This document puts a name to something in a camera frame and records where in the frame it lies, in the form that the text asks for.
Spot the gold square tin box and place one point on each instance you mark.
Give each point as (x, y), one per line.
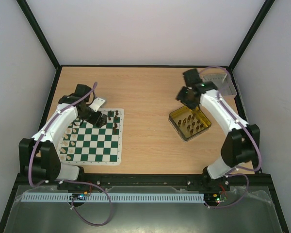
(189, 123)

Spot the green white chess board mat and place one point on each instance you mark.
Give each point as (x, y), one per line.
(84, 144)

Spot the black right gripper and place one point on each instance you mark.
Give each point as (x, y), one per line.
(192, 105)

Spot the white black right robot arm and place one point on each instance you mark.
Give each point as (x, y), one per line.
(241, 144)

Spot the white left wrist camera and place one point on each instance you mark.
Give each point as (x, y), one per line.
(97, 104)

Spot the light blue slotted cable duct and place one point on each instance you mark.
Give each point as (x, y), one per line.
(113, 197)

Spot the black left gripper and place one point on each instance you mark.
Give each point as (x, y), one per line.
(99, 124)

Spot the silver pink tin lid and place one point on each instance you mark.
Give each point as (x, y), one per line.
(223, 82)

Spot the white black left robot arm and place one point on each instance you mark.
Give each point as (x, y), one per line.
(38, 156)

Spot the black aluminium front rail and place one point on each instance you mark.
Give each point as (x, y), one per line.
(190, 182)

